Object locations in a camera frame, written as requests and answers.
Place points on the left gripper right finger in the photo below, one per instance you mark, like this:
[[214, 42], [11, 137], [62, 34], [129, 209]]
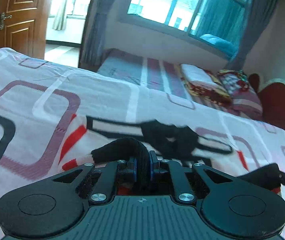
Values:
[[203, 203]]

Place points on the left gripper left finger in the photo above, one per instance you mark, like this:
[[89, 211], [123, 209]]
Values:
[[50, 207]]

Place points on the striped white red black garment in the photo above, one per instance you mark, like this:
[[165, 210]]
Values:
[[171, 142]]

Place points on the red heart headboard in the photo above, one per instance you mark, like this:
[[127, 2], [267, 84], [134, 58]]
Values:
[[272, 98]]

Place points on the patterned red pillow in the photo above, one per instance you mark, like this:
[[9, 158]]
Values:
[[244, 98]]

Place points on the folded white red blanket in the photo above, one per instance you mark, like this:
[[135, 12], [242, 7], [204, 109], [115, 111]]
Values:
[[204, 84]]

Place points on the striped bed sheet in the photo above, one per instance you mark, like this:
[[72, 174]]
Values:
[[144, 71]]

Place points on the teal curtain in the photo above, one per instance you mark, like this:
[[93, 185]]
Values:
[[221, 24]]

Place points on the grey curtain right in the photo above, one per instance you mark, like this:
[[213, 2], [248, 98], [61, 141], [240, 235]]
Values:
[[257, 17]]

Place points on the grey curtain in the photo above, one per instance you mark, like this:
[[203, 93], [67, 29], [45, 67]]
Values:
[[257, 17], [94, 32]]

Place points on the wooden door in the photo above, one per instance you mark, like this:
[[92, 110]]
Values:
[[25, 32]]

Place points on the white sheer curtain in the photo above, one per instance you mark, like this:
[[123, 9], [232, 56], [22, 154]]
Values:
[[63, 5]]

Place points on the grey curtain left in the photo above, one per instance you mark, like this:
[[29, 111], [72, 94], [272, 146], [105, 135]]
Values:
[[94, 32]]

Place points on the window with frame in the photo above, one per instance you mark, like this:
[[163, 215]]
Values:
[[173, 17]]

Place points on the metal door handle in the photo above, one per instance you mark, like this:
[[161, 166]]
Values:
[[3, 17]]

